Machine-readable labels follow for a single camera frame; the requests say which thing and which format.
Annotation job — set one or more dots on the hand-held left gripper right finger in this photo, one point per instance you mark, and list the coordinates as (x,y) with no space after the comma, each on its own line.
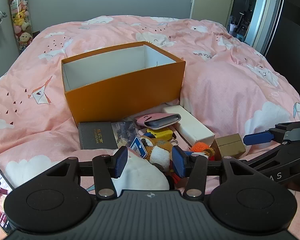
(179,163)

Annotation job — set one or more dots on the dark wardrobe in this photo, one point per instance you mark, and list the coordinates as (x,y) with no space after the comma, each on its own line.
(295,17)

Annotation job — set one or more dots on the gold cardboard box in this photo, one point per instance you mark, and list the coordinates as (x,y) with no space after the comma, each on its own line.
(230,147)

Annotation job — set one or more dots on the orange cardboard box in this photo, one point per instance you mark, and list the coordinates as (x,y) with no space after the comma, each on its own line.
(125,90)

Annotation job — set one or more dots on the white long box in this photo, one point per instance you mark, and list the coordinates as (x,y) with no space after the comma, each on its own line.
(190,127)

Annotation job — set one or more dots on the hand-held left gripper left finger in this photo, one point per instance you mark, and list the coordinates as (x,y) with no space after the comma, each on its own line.
(121,163)

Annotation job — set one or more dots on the orange crocheted toy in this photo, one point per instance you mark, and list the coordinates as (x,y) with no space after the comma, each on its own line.
(200,147)

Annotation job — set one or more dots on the grey door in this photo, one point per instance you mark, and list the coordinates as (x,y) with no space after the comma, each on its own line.
(215,2)

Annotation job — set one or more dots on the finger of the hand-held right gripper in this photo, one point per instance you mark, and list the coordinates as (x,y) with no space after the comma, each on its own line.
(257,138)
(293,125)

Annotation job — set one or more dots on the brown plush toy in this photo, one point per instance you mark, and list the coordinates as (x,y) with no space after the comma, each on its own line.
(160,154)

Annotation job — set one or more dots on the blue and white tag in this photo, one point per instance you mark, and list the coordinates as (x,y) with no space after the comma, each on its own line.
(138,148)

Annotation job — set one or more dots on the printed picture card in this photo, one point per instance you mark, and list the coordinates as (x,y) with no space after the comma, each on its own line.
(125,131)

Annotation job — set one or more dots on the yellow toy figure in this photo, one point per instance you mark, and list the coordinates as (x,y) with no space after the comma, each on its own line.
(162,134)

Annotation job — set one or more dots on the clear tube of plush toys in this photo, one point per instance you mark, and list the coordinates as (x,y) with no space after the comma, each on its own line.
(20,17)

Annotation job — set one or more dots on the pink card wallet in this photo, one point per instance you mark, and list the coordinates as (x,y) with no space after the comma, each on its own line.
(150,119)

